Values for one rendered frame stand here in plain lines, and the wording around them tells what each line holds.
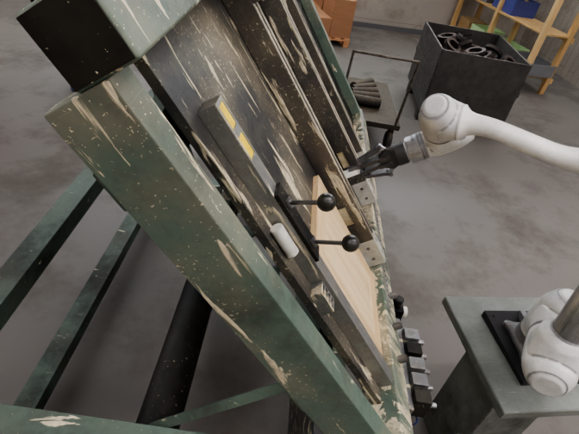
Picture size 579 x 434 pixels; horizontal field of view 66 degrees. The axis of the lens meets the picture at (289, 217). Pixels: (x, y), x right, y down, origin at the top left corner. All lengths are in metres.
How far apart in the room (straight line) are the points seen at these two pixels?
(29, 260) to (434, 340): 2.13
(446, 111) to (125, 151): 0.91
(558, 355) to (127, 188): 1.32
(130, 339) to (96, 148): 1.95
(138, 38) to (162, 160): 0.15
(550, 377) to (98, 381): 1.88
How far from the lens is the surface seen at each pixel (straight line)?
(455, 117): 1.32
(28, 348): 2.60
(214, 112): 0.83
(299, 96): 1.34
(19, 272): 1.81
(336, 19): 7.25
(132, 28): 0.57
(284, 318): 0.77
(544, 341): 1.60
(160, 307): 2.63
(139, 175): 0.63
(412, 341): 1.74
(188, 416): 1.34
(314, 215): 1.23
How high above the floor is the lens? 2.02
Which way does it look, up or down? 38 degrees down
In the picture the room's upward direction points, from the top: 11 degrees clockwise
